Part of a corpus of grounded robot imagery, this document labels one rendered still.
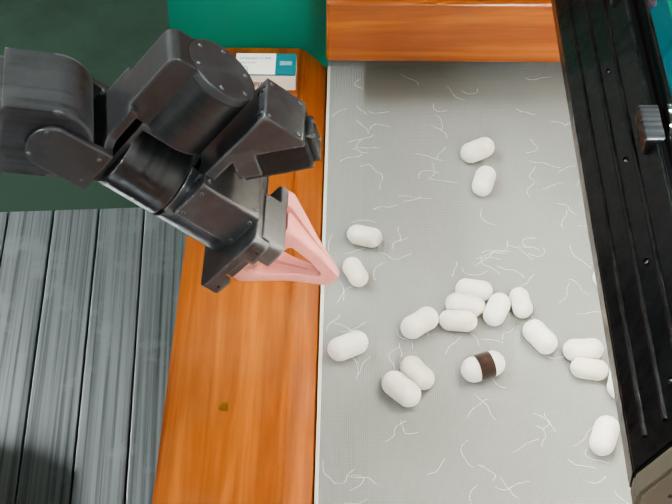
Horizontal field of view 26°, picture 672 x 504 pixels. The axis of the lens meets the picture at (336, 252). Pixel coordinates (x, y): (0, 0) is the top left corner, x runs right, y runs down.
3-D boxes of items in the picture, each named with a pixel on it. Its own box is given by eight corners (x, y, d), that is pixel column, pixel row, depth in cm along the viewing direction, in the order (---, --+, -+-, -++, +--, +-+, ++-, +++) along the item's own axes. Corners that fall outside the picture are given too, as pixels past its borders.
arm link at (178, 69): (249, 48, 105) (110, -35, 99) (259, 123, 99) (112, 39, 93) (155, 151, 110) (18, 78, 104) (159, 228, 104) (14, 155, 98)
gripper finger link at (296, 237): (363, 212, 114) (269, 152, 110) (363, 276, 109) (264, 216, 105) (308, 259, 118) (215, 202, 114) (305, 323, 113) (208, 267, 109)
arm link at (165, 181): (217, 128, 107) (139, 79, 104) (215, 175, 102) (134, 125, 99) (161, 187, 110) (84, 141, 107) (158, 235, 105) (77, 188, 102)
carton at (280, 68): (235, 90, 144) (234, 73, 142) (237, 68, 146) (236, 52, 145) (295, 90, 144) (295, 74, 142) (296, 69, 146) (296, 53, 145)
